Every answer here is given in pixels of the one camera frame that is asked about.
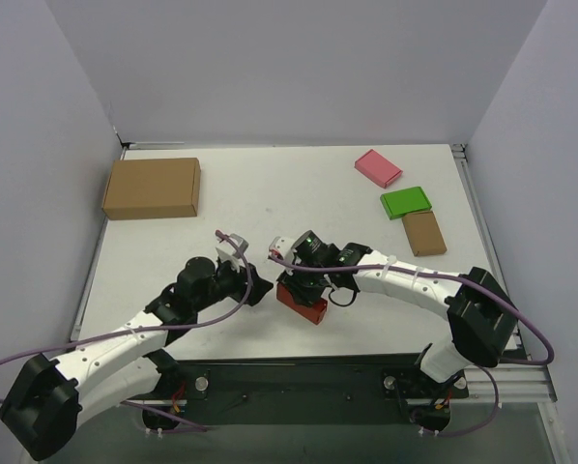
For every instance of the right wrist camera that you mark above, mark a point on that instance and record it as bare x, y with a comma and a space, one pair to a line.
282, 248

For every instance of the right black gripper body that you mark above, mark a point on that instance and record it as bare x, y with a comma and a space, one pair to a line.
303, 286

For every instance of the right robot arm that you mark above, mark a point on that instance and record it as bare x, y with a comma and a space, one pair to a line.
478, 311

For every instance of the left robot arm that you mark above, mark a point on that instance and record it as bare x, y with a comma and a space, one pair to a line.
51, 398

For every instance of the large brown cardboard box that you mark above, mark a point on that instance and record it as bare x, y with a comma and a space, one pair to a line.
152, 188

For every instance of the pink paper box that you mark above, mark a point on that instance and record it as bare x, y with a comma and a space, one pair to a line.
378, 169

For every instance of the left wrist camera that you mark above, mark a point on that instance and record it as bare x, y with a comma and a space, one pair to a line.
231, 248

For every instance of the green paper box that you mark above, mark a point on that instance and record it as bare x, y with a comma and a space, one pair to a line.
400, 203

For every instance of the small brown cardboard box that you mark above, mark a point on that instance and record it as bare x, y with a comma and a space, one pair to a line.
424, 234

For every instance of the red paper box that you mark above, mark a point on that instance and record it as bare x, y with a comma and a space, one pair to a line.
314, 314

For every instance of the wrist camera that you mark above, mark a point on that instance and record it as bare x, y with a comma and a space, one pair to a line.
282, 248
231, 248

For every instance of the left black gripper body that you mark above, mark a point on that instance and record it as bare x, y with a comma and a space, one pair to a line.
245, 285

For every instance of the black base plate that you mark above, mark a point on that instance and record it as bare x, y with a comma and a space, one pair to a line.
355, 390

